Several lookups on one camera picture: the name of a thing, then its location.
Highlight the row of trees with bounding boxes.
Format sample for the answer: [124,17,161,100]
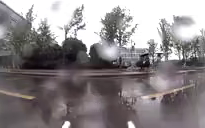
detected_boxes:
[3,3,205,68]

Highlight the grey building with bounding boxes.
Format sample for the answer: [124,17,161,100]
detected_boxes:
[0,0,28,68]

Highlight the raised kerb strip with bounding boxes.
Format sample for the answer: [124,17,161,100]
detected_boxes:
[0,65,205,78]

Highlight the dark bushes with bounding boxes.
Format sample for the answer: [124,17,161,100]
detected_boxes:
[21,38,123,70]

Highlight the robot's own part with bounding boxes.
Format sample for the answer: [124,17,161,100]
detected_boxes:
[127,120,137,128]
[61,120,71,128]

